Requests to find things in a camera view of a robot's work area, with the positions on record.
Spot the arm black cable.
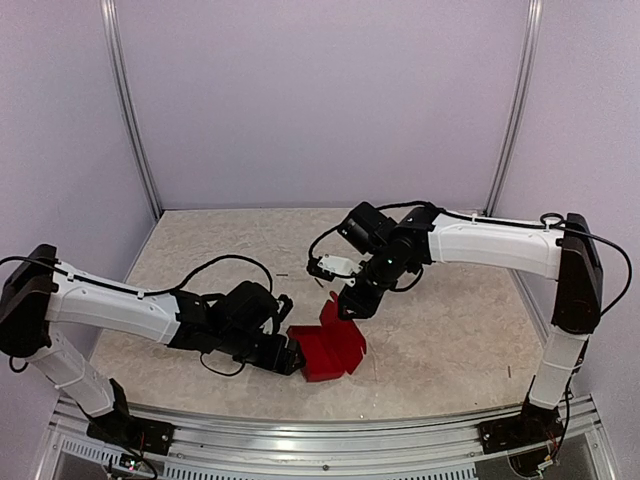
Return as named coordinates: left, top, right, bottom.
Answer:
left=0, top=254, right=275, bottom=379
left=307, top=200, right=634, bottom=451

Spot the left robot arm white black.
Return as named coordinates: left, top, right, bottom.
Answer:
left=1, top=244, right=306, bottom=445

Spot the front aluminium rail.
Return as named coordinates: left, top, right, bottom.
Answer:
left=31, top=396, right=622, bottom=479

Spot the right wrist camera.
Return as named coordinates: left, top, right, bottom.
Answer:
left=306, top=255, right=363, bottom=286

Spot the left aluminium frame post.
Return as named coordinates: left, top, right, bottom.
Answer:
left=99, top=0, right=164, bottom=222

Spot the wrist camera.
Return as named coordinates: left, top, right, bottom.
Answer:
left=306, top=255, right=363, bottom=286
left=269, top=294, right=294, bottom=335

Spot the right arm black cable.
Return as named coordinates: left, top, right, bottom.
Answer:
left=307, top=200, right=634, bottom=451

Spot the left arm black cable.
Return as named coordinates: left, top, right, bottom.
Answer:
left=0, top=254, right=275, bottom=379

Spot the aluminium frame post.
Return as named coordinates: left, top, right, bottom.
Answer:
left=483, top=0, right=544, bottom=216
left=99, top=0, right=164, bottom=222

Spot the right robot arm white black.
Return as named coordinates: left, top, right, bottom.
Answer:
left=320, top=202, right=602, bottom=444

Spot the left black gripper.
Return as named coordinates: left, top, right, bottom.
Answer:
left=218, top=328, right=307, bottom=376

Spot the right aluminium frame post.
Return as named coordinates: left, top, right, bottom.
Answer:
left=483, top=0, right=544, bottom=216

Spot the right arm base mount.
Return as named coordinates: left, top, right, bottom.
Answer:
left=477, top=413, right=564, bottom=454

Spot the red paper box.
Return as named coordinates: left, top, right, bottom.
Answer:
left=287, top=291, right=367, bottom=383

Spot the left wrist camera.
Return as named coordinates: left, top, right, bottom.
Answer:
left=269, top=294, right=294, bottom=335

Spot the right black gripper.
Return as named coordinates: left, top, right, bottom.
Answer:
left=336, top=245, right=411, bottom=320

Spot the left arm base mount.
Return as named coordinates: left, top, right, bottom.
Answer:
left=87, top=417, right=175, bottom=456

